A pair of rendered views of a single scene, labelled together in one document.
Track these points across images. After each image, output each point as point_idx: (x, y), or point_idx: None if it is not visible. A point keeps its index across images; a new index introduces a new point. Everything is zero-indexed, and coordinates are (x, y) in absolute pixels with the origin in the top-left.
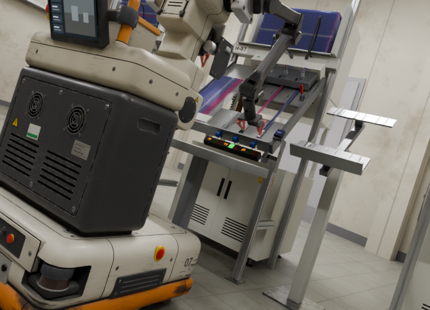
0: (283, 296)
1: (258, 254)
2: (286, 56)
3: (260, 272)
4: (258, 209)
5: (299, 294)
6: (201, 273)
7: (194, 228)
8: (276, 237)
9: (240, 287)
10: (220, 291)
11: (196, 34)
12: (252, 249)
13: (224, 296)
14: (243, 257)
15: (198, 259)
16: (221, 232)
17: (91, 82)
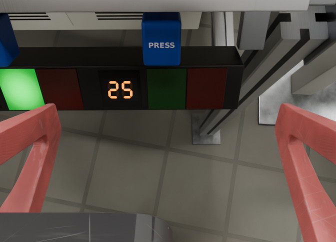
0: (283, 94)
1: (199, 22)
2: None
3: (205, 25)
4: (243, 105)
5: (317, 90)
6: (164, 181)
7: (33, 27)
8: None
9: (227, 149)
10: (220, 206)
11: None
12: (183, 21)
13: (235, 216)
14: (218, 128)
15: (121, 124)
16: (99, 18)
17: None
